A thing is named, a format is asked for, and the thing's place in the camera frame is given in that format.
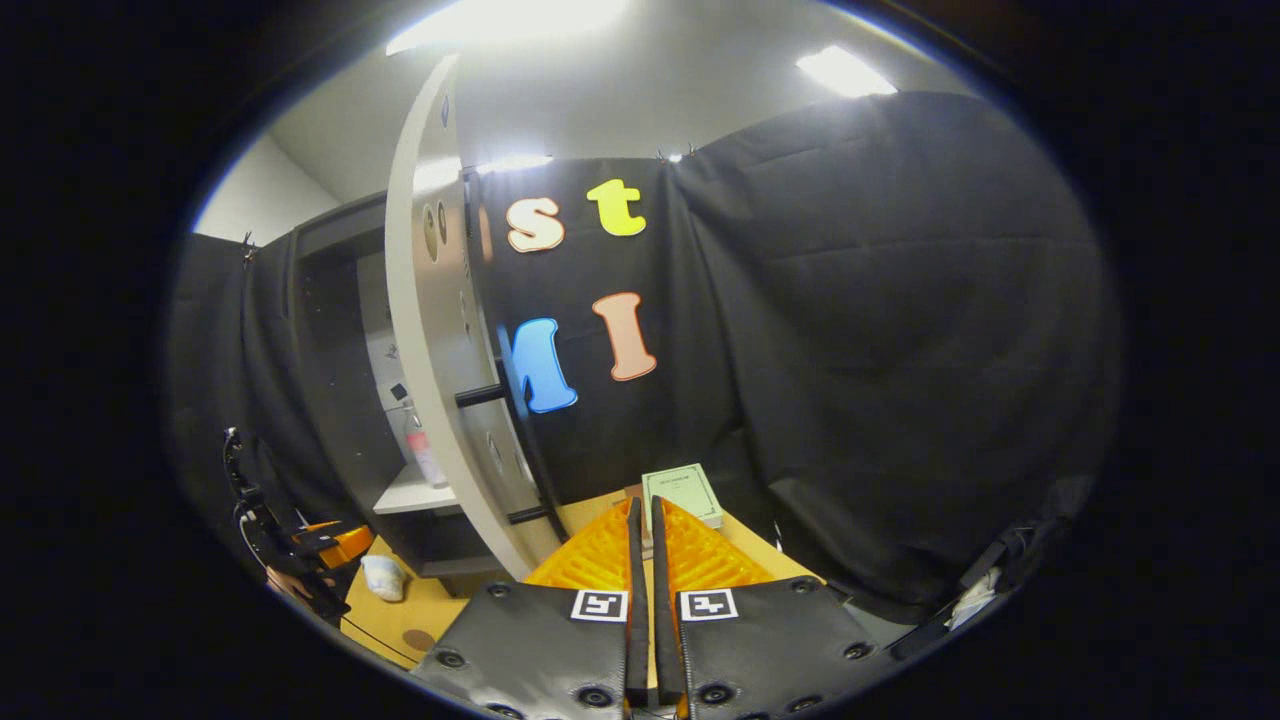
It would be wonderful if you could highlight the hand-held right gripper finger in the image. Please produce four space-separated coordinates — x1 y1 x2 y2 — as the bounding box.
412 497 649 720
652 497 881 720

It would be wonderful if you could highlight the clear plastic bottle pink label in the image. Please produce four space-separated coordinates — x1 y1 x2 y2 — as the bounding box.
403 400 448 488

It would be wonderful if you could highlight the beige cabinet door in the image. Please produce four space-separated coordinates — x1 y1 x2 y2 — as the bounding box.
385 55 561 581

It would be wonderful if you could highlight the black door handle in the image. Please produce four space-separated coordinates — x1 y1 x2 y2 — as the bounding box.
455 355 559 526

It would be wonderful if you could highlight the white cabinet shelf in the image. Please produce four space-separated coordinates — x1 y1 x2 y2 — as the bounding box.
373 462 463 516

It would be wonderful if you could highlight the white crumpled bag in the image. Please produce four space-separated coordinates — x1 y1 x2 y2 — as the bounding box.
360 555 407 603

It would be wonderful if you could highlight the pale green book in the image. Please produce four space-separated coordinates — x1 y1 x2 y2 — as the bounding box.
641 463 724 531

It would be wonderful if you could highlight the small white cloth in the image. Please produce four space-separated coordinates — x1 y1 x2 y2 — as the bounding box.
948 568 1003 629

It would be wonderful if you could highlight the black backdrop cloth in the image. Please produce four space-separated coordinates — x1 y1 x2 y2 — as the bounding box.
165 90 1126 626

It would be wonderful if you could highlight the ceiling light panel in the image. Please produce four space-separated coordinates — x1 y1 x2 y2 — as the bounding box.
385 0 631 56
797 45 898 99

